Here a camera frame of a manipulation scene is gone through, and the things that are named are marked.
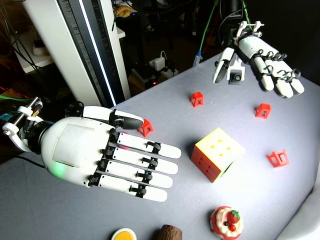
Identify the white power adapter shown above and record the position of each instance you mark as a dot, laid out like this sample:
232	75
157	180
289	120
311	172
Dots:
158	63

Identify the white power strip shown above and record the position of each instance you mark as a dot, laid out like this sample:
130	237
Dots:
170	72

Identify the black box with red light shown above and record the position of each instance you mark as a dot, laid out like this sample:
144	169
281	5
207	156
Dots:
146	80

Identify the brown toy log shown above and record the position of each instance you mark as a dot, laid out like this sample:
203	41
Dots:
170	232

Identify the grey table cloth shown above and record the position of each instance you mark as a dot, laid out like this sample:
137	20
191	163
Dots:
175	200

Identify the wrist camera on white bracket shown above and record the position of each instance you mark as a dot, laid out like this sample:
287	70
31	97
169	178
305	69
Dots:
235	77

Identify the white disc with yellow centre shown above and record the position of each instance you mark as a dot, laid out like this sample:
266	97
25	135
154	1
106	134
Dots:
123	235

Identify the yellow toy bread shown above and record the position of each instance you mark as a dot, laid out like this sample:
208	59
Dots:
123	11

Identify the toy strawberry cream cake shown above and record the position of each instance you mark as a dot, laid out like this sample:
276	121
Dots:
225	222

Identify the small red plastic stool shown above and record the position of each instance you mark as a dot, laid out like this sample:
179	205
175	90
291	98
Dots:
196	98
262	110
146	128
276	158

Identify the white robot body column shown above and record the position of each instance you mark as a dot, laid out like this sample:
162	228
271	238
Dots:
62	50

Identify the colourful puzzle cube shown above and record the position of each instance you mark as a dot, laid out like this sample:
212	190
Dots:
217	147

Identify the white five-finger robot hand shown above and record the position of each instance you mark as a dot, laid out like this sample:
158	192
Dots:
252	47
75	150

